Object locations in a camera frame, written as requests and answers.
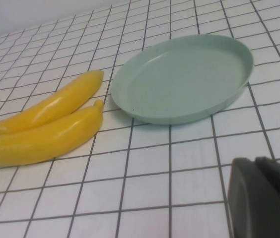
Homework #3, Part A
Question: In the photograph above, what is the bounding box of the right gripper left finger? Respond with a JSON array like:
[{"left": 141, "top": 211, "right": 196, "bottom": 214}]
[{"left": 227, "top": 157, "right": 280, "bottom": 238}]

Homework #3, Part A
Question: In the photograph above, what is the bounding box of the yellow banana with green tip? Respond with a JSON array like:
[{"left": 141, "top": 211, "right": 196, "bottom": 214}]
[{"left": 0, "top": 99, "right": 105, "bottom": 166}]

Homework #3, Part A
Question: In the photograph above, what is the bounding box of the slim yellow banana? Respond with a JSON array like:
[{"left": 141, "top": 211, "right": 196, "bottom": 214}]
[{"left": 0, "top": 70, "right": 105, "bottom": 136}]

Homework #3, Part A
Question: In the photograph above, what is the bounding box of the pale green round plate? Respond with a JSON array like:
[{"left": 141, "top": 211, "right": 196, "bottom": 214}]
[{"left": 110, "top": 34, "right": 255, "bottom": 125}]

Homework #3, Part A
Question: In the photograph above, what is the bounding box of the white grid tablecloth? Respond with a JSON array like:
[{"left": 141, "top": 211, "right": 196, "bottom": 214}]
[{"left": 0, "top": 0, "right": 280, "bottom": 238}]

